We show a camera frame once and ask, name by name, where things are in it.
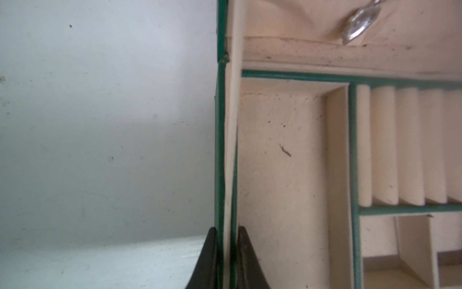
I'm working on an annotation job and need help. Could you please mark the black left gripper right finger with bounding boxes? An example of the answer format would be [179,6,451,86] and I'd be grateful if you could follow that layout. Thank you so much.
[237,226,270,289]

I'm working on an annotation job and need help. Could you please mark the green jewelry box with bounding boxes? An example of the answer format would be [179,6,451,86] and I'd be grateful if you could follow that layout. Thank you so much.
[215,1,462,289]

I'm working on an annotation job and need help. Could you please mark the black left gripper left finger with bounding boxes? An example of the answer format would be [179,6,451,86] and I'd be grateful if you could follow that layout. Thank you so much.
[186,227,218,289]

